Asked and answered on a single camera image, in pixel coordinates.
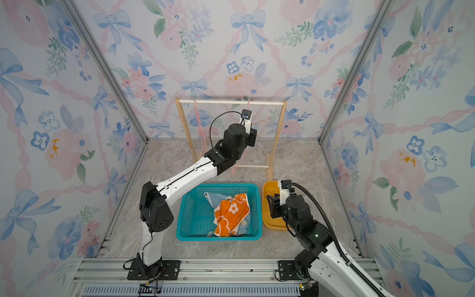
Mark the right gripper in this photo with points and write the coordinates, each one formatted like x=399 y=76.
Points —
x=274 y=205

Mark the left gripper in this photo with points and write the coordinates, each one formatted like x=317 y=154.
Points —
x=252 y=137

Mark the orange patterned towel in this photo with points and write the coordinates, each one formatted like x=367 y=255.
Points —
x=232 y=215

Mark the light blue towel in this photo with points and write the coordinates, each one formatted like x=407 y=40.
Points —
x=213 y=198

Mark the pink hanger with orange towel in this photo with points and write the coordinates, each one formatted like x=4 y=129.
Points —
x=270 y=155

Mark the pink hanger with blue towel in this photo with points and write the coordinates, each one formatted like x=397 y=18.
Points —
x=199 y=126

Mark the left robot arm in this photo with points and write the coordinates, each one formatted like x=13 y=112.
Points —
x=156 y=199

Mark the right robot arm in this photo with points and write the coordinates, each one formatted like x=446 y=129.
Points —
x=322 y=259

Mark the wooden hanger rack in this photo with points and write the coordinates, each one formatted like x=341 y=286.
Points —
x=179 y=105

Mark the yellow plastic tray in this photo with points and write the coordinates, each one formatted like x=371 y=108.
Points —
x=271 y=188

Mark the teal plastic basket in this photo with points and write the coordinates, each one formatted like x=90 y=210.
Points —
x=196 y=217

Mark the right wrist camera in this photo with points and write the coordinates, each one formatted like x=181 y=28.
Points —
x=285 y=190

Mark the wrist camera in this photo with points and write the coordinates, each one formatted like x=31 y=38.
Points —
x=285 y=190
x=246 y=117

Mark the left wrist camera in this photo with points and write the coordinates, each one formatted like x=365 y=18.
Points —
x=246 y=117

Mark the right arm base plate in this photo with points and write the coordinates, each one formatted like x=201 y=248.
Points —
x=287 y=271

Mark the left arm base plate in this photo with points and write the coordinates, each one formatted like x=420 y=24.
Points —
x=162 y=270

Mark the right aluminium corner post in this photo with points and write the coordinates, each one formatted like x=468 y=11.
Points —
x=379 y=19

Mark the aluminium corner post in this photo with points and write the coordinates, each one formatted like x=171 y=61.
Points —
x=72 y=11
x=379 y=19

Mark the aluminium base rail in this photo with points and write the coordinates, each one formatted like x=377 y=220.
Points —
x=107 y=277

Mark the left aluminium corner post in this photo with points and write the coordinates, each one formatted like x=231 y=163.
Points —
x=72 y=11

